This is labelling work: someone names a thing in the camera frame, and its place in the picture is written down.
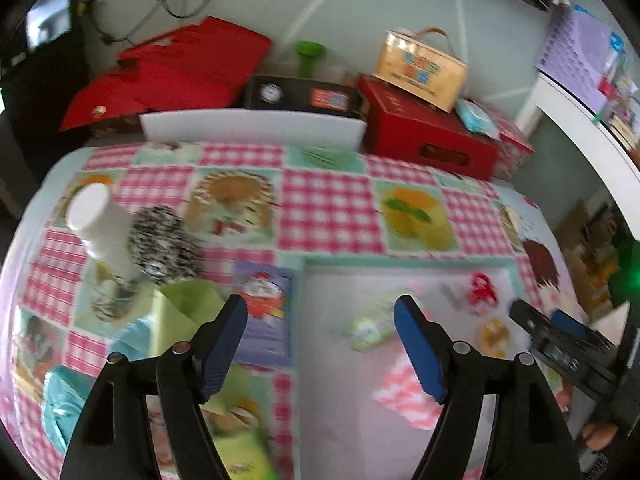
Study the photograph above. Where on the white desk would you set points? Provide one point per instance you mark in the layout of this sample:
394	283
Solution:
585	130

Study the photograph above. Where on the cardboard boxes under desk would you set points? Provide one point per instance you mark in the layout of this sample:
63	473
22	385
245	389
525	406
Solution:
585	255

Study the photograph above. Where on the purple cartoon packet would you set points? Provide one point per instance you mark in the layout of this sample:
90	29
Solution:
262	300

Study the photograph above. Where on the red gift box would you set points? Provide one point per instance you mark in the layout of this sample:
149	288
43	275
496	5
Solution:
410	125

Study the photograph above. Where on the yellow green tissue pack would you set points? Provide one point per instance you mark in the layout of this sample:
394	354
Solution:
242	455

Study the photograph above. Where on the leopard print cloth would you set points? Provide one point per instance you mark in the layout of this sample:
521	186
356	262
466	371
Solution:
162	245

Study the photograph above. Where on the black flat box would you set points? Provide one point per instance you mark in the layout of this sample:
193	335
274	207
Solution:
300	97

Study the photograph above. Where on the green white tissue pack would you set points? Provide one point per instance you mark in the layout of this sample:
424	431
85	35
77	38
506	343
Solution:
370	327

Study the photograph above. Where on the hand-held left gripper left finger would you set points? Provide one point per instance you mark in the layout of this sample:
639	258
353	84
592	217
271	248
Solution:
225	345

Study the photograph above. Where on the pink checkered printed tablecloth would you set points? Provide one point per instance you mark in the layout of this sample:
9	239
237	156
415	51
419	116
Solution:
325	205

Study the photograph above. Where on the black machine with screen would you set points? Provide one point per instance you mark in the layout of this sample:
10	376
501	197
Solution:
40	85

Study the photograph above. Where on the teal packet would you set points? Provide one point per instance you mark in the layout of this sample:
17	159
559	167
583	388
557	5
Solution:
62	405

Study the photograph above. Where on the purple perforated file basket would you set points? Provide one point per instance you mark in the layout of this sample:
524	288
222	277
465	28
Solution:
580	55

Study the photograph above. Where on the light blue wet wipes pack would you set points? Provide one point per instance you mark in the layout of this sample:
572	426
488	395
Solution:
475	117

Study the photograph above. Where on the stack of books and papers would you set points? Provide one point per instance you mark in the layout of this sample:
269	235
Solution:
622	110

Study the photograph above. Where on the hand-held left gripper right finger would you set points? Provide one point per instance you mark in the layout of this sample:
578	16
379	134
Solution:
417	345

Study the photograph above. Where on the white bottle green label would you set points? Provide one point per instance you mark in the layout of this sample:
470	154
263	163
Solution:
100	230

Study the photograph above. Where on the pink striped cloth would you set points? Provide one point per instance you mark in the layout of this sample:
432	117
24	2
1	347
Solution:
410	390

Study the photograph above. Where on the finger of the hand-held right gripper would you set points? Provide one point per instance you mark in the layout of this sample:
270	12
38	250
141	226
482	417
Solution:
530	320
570	324

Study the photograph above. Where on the peach round sponge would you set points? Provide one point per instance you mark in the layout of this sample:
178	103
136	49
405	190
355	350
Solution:
492	337

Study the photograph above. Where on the red scrunchie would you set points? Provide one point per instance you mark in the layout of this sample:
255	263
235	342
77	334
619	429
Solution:
480	292

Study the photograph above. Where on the red patterned box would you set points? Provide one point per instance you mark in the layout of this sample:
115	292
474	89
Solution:
515	150

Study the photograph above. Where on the teal-edged white shallow tray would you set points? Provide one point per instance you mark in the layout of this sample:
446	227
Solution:
340	400

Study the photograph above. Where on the person's right hand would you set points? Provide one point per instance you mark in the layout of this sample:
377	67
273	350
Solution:
600	436

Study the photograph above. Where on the light green cloth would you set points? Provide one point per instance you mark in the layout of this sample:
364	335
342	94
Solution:
182	310

